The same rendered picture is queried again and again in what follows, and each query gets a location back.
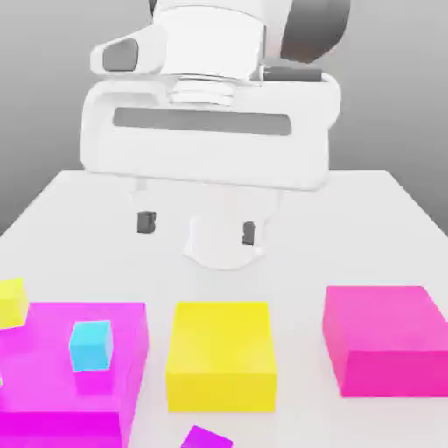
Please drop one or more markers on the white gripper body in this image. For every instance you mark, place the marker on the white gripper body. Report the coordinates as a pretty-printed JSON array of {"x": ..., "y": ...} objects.
[{"x": 210, "y": 157}]

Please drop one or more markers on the large magenta box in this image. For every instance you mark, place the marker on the large magenta box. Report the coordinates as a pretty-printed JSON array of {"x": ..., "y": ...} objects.
[{"x": 45, "y": 395}]

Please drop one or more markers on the large pink box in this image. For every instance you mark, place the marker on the large pink box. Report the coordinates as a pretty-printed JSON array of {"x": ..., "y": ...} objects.
[{"x": 385, "y": 332}]

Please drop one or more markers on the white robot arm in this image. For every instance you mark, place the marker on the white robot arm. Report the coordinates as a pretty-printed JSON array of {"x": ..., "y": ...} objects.
[{"x": 210, "y": 38}]

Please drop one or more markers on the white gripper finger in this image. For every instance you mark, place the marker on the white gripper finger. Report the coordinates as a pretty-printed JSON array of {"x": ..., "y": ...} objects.
[
  {"x": 248, "y": 233},
  {"x": 146, "y": 222}
]

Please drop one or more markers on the large yellow box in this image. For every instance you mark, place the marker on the large yellow box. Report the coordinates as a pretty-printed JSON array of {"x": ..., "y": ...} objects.
[{"x": 220, "y": 350}]

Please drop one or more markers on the small yellow cube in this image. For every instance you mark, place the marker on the small yellow cube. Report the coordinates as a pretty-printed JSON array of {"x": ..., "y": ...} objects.
[{"x": 12, "y": 302}]

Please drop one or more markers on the small purple cube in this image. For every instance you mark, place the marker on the small purple cube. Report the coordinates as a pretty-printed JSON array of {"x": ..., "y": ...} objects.
[{"x": 206, "y": 439}]

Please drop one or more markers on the small cyan cube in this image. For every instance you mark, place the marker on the small cyan cube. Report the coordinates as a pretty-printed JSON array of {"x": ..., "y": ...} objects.
[{"x": 89, "y": 348}]

